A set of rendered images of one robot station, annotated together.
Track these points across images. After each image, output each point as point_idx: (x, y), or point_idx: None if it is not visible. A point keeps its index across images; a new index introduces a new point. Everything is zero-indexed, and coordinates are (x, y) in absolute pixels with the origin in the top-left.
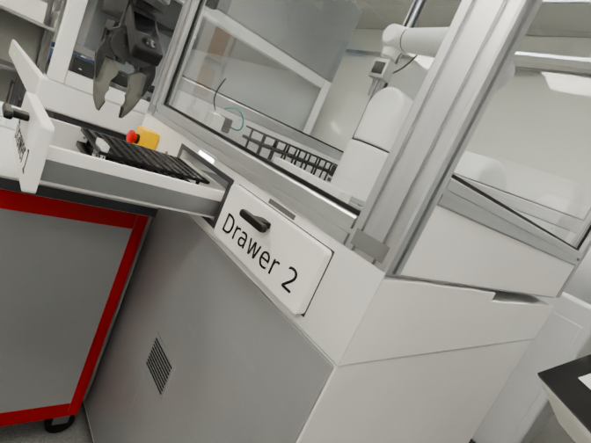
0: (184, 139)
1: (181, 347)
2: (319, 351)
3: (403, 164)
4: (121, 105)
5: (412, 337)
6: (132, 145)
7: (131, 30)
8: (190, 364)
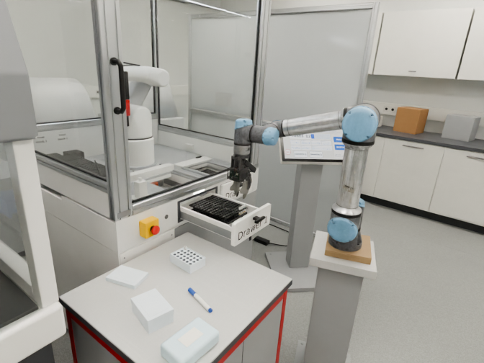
0: (178, 199)
1: (221, 243)
2: (253, 191)
3: (256, 148)
4: (237, 192)
5: None
6: (209, 211)
7: (252, 166)
8: (226, 240)
